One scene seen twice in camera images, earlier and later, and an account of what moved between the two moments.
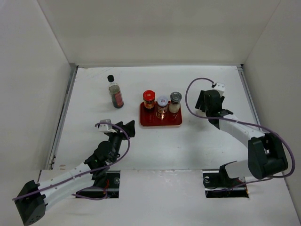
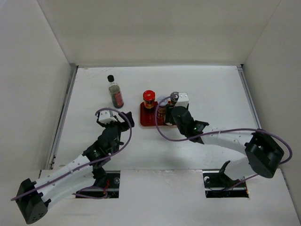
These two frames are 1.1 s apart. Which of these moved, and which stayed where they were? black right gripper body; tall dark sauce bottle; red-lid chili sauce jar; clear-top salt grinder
Moved: black right gripper body
Stayed: tall dark sauce bottle; red-lid chili sauce jar; clear-top salt grinder
